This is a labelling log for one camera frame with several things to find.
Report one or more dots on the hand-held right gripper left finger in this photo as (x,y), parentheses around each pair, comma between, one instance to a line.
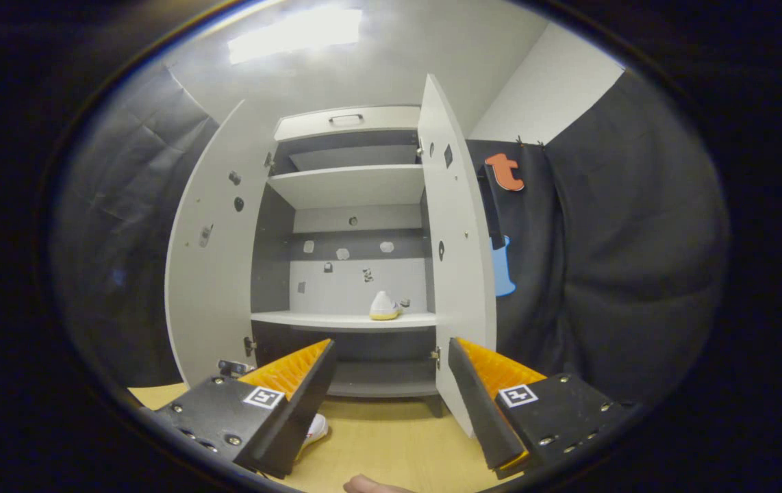
(309,404)

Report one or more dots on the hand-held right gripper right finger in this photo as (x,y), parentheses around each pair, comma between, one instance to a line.
(483,404)

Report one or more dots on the white shoe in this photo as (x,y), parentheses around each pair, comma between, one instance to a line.
(383,308)
(316,428)

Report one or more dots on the white cabinet door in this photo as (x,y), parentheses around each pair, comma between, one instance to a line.
(463,308)
(213,308)

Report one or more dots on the white shoe cabinet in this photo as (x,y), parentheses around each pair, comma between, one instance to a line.
(350,185)

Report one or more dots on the white cabinet drawer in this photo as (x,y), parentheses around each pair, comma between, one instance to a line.
(391,122)

